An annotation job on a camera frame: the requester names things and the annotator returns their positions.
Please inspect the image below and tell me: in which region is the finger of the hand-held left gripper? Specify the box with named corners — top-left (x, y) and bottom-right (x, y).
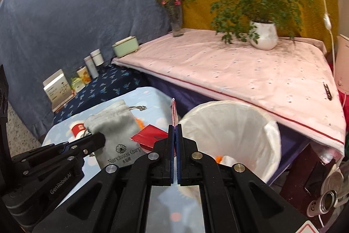
top-left (63, 133), bottom-right (106, 153)
top-left (68, 150), bottom-right (94, 161)

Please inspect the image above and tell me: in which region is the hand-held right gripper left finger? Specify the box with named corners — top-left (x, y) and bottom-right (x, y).
top-left (33, 125), bottom-right (175, 233)

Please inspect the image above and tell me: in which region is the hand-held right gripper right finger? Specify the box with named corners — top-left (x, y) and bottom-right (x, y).
top-left (176, 124), bottom-right (308, 233)

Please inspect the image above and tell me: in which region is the grey drawstring pouch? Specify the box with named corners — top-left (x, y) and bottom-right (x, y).
top-left (84, 99), bottom-right (148, 169)

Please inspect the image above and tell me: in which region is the large white tissue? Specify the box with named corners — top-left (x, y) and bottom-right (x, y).
top-left (222, 155), bottom-right (238, 166)

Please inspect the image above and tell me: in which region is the trash bin with white liner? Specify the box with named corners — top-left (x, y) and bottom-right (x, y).
top-left (178, 100), bottom-right (282, 195)

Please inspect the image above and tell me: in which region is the red paper cup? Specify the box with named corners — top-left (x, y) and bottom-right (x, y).
top-left (69, 121), bottom-right (92, 139)

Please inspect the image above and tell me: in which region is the small green packet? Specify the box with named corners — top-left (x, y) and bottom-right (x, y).
top-left (70, 77), bottom-right (84, 93)

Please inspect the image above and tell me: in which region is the white card box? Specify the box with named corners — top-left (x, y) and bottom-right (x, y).
top-left (43, 69), bottom-right (75, 113)

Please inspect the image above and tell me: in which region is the navy patterned cloth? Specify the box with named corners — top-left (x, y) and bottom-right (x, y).
top-left (53, 64), bottom-right (149, 126)

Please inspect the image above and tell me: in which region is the yellow printed tin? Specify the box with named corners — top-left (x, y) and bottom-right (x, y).
top-left (76, 66), bottom-right (91, 85)

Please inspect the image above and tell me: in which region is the tall white canister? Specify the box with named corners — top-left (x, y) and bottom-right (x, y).
top-left (84, 55), bottom-right (99, 78)

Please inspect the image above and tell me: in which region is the short white canister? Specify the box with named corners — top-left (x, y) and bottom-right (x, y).
top-left (90, 49), bottom-right (104, 67)

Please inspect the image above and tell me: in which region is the pink tablecloth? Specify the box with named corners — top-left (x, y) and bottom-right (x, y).
top-left (111, 28), bottom-right (347, 160)

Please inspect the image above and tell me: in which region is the pale green box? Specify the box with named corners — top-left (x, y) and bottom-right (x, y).
top-left (112, 36), bottom-right (137, 57)

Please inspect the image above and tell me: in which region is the purple cloth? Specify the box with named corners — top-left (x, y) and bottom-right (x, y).
top-left (144, 75), bottom-right (311, 184)

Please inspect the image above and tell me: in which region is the dark wooden furniture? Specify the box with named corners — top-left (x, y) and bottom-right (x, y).
top-left (281, 140), bottom-right (322, 220)

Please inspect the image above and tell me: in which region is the glass vase with flowers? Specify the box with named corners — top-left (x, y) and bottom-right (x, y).
top-left (156, 0), bottom-right (186, 37)

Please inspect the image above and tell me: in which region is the grey blue hanging blanket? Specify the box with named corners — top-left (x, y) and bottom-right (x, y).
top-left (0, 0), bottom-right (180, 141)

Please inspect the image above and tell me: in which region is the potted green plant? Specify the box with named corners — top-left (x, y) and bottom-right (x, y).
top-left (188, 0), bottom-right (304, 51)

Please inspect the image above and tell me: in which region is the blender jug with white lid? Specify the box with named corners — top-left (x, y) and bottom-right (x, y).
top-left (307, 162), bottom-right (347, 225)

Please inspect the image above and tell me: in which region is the black clip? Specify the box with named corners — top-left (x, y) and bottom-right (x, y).
top-left (323, 82), bottom-right (333, 100)

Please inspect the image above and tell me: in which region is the pink appliance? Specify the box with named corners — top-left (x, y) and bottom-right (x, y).
top-left (334, 34), bottom-right (349, 94)

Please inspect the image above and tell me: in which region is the white cable with switch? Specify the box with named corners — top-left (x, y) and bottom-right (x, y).
top-left (300, 0), bottom-right (339, 64)

